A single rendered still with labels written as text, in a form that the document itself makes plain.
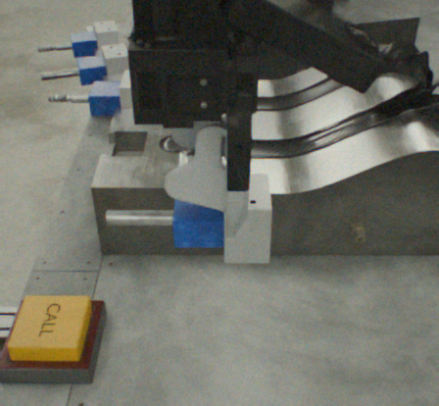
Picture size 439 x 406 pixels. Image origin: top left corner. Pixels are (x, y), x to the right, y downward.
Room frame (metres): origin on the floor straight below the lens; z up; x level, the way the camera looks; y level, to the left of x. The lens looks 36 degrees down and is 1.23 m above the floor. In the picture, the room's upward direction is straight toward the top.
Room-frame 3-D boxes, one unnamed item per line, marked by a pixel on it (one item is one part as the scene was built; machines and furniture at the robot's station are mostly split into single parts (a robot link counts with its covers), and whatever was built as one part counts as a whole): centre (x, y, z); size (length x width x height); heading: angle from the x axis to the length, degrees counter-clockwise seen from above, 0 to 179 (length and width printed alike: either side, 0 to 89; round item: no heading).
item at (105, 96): (0.67, 0.15, 0.89); 0.13 x 0.05 x 0.05; 90
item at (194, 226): (0.37, 0.03, 0.93); 0.13 x 0.05 x 0.05; 90
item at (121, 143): (0.56, 0.11, 0.87); 0.05 x 0.05 x 0.04; 0
